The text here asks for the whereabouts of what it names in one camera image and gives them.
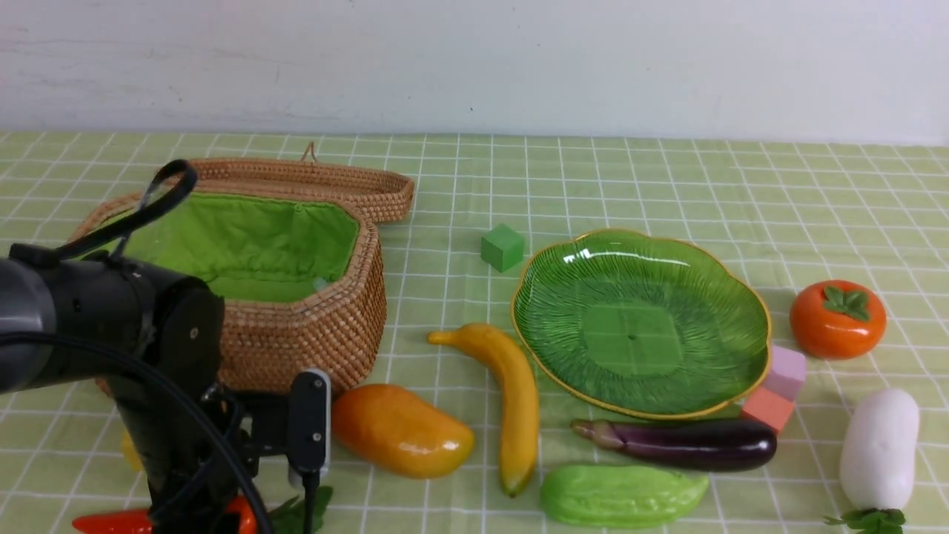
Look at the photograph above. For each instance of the orange yellow mango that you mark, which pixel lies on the orange yellow mango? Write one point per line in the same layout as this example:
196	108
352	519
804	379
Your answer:
395	429

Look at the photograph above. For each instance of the white radish with green leaves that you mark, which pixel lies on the white radish with green leaves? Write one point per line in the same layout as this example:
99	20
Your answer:
877	467

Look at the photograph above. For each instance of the salmon foam cube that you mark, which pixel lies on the salmon foam cube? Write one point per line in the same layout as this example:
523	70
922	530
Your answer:
768	408

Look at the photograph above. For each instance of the orange carrot with green leaves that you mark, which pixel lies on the orange carrot with green leaves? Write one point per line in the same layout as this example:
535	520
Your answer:
287	518

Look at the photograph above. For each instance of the woven wicker basket green lining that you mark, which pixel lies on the woven wicker basket green lining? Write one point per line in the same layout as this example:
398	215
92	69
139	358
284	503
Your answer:
301	273

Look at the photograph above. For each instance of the yellow banana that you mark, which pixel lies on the yellow banana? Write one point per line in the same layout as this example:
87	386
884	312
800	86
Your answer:
520	424

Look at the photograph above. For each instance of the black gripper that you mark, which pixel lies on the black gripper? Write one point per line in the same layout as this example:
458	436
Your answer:
185	428

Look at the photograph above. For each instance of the green leaf-shaped glass plate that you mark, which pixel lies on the green leaf-shaped glass plate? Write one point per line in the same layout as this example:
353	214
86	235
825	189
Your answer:
646	327

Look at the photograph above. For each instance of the pink foam cube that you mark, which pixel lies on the pink foam cube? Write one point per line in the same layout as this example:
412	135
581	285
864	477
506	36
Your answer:
787	374

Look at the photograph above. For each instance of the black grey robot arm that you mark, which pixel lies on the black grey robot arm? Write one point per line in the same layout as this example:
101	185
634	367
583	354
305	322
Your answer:
153	334

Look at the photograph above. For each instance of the orange persimmon with green leaf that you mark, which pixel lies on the orange persimmon with green leaf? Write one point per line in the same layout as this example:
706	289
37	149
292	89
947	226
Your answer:
837	320

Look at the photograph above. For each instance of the green bitter gourd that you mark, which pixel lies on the green bitter gourd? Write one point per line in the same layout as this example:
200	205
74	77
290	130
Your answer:
632	497

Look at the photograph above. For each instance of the green checked tablecloth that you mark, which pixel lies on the green checked tablecloth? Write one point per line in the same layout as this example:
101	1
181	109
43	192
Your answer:
780	215

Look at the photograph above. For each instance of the purple eggplant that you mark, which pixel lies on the purple eggplant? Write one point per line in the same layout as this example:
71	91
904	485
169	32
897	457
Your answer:
714	445

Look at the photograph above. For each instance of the woven wicker basket lid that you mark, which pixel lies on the woven wicker basket lid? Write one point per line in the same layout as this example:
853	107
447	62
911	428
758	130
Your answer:
311	180

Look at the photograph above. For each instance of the green foam cube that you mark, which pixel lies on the green foam cube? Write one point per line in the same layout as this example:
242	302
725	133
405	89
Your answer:
502	248

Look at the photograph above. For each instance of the yellow foam cube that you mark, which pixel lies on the yellow foam cube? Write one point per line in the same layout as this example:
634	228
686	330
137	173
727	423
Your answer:
130	452

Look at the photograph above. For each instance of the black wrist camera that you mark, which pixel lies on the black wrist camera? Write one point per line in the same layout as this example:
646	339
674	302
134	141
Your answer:
307	445

